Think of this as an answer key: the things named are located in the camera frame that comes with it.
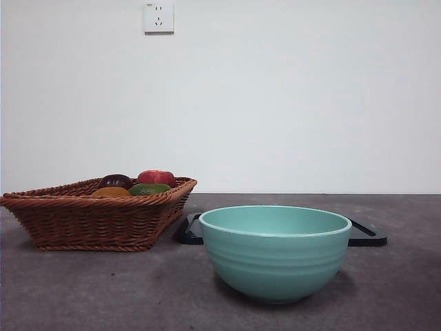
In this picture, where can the yellow-brown kiwifruit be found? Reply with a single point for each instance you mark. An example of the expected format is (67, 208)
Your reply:
(110, 192)

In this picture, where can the teal ribbed bowl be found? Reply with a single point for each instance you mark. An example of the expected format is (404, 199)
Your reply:
(275, 265)

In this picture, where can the red round fruit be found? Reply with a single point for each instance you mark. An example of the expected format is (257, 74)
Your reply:
(155, 176)

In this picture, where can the green fruit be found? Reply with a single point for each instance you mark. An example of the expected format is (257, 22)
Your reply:
(150, 189)

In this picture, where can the dark purple round fruit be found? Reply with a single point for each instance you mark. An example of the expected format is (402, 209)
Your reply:
(115, 180)

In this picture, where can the brown wicker basket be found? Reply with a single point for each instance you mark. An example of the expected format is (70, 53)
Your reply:
(89, 224)

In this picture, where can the dark rectangular tray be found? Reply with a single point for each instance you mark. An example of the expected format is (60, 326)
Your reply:
(367, 238)

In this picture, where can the white wall socket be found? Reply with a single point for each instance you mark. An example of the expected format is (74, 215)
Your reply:
(159, 19)

